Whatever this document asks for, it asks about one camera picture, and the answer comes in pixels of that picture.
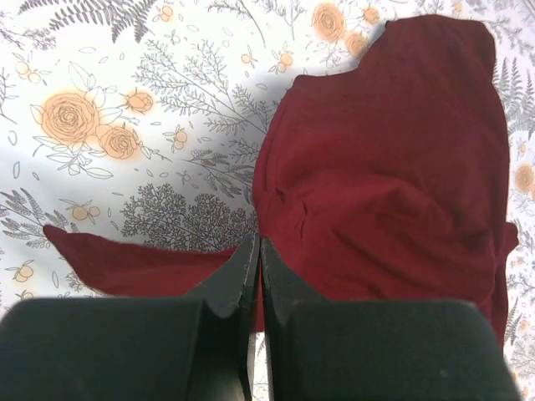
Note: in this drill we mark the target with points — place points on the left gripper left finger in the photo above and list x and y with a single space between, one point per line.
196 347

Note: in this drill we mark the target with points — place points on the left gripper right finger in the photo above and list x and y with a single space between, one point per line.
375 350

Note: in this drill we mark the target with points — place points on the dark red t shirt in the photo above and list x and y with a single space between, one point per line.
391 180

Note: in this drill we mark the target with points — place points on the floral patterned table mat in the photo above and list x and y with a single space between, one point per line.
143 120

